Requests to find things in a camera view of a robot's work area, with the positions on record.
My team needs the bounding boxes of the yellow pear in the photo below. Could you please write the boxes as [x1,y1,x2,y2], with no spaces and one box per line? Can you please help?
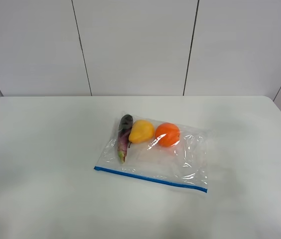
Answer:
[129,119,155,143]

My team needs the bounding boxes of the purple eggplant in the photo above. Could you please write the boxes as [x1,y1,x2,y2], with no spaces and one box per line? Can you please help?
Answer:
[117,115,134,163]

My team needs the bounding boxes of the orange fruit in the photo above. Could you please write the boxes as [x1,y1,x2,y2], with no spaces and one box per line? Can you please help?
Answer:
[154,122,180,147]

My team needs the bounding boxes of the clear blue-zip file bag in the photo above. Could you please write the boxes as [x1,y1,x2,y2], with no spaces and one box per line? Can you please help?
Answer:
[94,113,208,193]

